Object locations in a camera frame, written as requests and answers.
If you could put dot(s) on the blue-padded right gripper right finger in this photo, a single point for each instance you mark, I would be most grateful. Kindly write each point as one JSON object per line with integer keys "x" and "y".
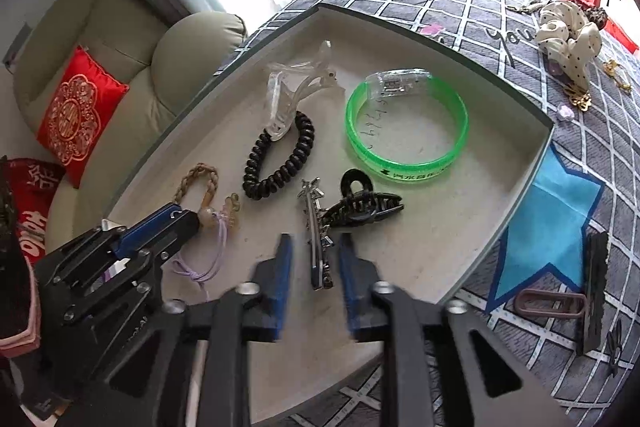
{"x": 367, "y": 299}

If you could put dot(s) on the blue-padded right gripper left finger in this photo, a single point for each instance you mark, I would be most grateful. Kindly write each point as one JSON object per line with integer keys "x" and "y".
{"x": 273, "y": 276}

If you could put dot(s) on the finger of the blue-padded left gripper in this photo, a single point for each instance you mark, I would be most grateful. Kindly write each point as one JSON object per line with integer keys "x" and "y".
{"x": 165, "y": 230}

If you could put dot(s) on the silver star hair clip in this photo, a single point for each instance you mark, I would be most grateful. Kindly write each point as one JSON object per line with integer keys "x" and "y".
{"x": 318, "y": 239}

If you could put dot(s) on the black hair claw clip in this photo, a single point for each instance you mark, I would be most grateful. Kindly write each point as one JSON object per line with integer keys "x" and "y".
{"x": 360, "y": 204}

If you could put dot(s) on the beige jewelry tray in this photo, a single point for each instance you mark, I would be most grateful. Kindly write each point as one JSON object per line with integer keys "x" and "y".
{"x": 315, "y": 352}

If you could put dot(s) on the red embroidered cushion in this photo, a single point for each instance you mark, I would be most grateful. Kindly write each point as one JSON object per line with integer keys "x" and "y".
{"x": 80, "y": 108}

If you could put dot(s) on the beige leather sofa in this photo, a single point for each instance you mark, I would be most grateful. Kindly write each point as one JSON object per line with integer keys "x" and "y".
{"x": 165, "y": 67}

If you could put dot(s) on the clear plastic hair claw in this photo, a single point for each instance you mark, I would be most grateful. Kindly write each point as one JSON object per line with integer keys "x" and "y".
{"x": 295, "y": 91}

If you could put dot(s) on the grey plaid bedspread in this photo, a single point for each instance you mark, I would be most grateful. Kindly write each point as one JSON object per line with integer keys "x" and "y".
{"x": 604, "y": 143}

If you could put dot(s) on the green translucent bangle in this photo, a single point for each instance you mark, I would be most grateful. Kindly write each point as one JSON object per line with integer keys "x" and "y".
{"x": 406, "y": 124}

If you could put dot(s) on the red plastic basin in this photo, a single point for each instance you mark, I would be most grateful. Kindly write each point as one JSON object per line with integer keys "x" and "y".
{"x": 620, "y": 35}

